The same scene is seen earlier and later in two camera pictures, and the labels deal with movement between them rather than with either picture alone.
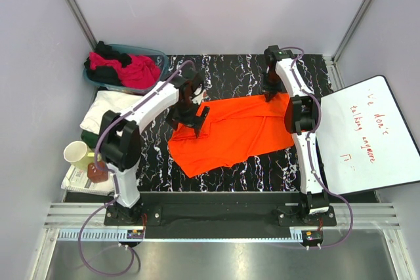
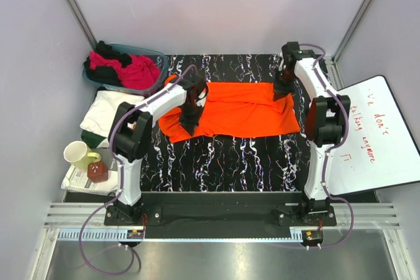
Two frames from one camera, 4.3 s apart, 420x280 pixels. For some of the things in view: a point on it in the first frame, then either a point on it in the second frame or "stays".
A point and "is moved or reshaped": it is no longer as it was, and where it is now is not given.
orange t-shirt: (233, 129) is moved or reshaped
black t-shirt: (106, 75) stays
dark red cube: (99, 174) stays
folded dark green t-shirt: (90, 138) stays
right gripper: (270, 92) -> (279, 92)
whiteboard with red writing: (363, 141) stays
